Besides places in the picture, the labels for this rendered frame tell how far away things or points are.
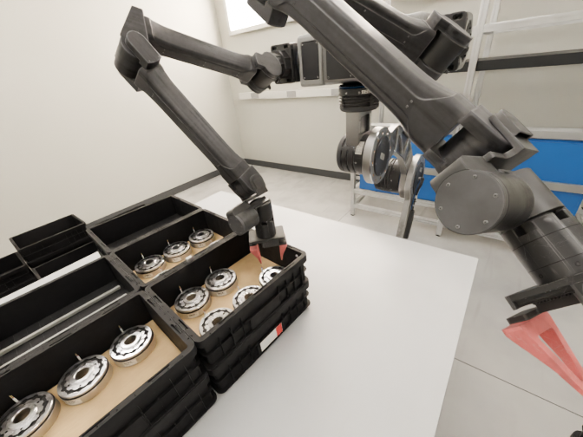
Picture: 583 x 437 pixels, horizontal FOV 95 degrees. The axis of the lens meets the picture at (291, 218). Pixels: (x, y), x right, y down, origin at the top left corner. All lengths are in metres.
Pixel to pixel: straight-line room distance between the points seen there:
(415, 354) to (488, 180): 0.71
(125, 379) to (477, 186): 0.81
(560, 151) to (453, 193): 2.12
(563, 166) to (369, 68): 2.12
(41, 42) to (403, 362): 3.76
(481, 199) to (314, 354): 0.71
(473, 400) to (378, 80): 1.57
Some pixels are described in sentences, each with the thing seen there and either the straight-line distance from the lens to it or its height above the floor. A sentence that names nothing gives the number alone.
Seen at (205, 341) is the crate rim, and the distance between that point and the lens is 0.69.
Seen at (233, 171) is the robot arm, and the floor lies 1.23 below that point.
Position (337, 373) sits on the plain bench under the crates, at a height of 0.70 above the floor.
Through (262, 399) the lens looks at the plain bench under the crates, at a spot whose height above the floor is 0.70.
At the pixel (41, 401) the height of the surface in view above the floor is 0.86.
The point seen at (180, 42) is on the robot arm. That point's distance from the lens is 0.83.
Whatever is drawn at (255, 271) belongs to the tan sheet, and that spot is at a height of 0.83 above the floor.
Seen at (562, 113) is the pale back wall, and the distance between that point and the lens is 3.23.
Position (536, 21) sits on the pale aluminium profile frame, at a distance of 2.30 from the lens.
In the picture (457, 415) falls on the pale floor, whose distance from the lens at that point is 1.68.
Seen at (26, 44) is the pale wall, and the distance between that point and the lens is 3.75.
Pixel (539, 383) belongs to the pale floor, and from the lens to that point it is 1.92.
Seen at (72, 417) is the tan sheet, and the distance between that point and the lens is 0.87.
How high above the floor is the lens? 1.44
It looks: 30 degrees down
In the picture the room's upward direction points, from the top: 7 degrees counter-clockwise
